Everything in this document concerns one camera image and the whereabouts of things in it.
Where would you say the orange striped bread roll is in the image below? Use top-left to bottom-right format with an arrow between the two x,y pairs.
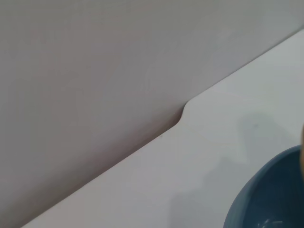
299,125 -> 304,172

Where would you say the blue bowl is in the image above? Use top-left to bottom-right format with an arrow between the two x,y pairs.
223,144 -> 304,228

